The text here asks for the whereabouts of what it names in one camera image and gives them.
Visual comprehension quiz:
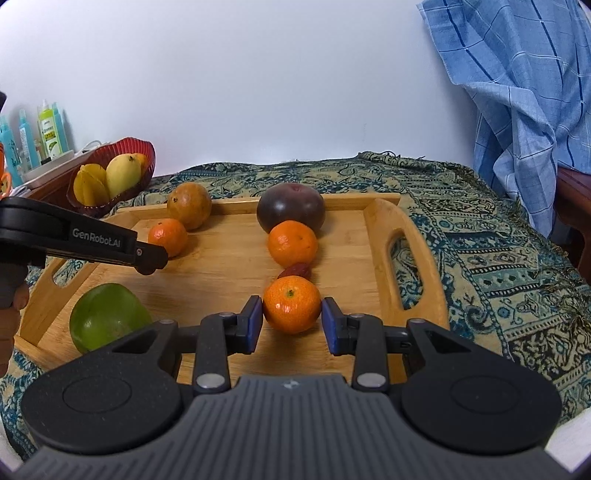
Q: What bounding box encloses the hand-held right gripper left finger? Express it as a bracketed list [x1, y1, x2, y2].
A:
[111, 294, 265, 394]

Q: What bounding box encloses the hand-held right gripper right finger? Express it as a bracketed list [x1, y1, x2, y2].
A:
[321, 296, 476, 393]

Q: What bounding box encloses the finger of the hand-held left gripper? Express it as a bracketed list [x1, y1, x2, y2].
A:
[131, 241, 170, 277]

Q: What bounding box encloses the mandarin orange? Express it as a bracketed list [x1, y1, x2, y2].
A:
[268, 220, 319, 268]
[148, 218, 189, 258]
[262, 275, 322, 335]

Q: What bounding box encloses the wooden serving tray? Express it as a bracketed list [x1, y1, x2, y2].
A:
[16, 193, 451, 386]

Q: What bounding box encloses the red date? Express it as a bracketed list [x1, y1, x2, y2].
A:
[276, 261, 312, 281]

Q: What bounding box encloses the green apple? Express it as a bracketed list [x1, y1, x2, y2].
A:
[69, 283, 153, 355]

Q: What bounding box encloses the person's left hand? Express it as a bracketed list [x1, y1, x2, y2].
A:
[0, 282, 31, 379]

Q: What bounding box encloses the yellow starfruit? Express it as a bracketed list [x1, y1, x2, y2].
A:
[74, 164, 112, 207]

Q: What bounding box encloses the white plastic tray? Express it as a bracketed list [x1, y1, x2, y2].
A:
[21, 150, 75, 188]

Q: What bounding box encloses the brown round fruit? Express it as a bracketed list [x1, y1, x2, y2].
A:
[166, 182, 213, 232]

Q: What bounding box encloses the orange plastic toy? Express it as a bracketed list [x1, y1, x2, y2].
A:
[0, 143, 14, 197]

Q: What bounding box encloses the yellow mango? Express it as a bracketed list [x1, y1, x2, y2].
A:
[105, 154, 142, 199]

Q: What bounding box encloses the teal spray bottle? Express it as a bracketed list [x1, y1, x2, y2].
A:
[52, 102, 71, 153]
[18, 108, 36, 171]
[0, 115, 19, 185]

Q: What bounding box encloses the green and white bottle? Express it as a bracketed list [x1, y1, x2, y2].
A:
[38, 99, 65, 161]

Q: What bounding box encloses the red glass fruit bowl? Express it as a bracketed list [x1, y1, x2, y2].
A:
[67, 137, 156, 217]

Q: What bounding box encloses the dark purple round fruit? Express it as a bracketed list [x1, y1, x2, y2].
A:
[256, 182, 326, 234]

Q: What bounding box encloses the patterned tablecloth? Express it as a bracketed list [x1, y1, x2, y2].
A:
[0, 150, 591, 457]

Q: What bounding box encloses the white towel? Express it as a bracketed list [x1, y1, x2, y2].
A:
[0, 425, 24, 472]
[545, 408, 591, 467]

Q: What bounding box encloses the wooden chair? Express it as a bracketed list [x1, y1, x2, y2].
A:
[556, 166, 591, 268]

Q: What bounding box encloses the blue checked cloth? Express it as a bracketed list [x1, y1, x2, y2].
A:
[416, 0, 591, 241]

